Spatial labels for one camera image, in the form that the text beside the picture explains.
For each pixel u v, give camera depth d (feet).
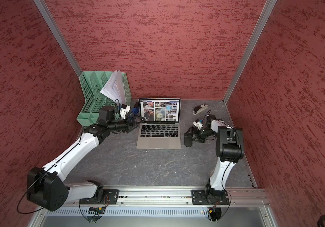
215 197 2.23
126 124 2.23
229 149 1.71
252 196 2.50
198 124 3.02
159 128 3.99
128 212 2.54
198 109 3.61
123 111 2.38
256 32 2.65
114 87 2.93
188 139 3.09
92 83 3.31
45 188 1.27
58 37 2.69
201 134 2.79
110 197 2.43
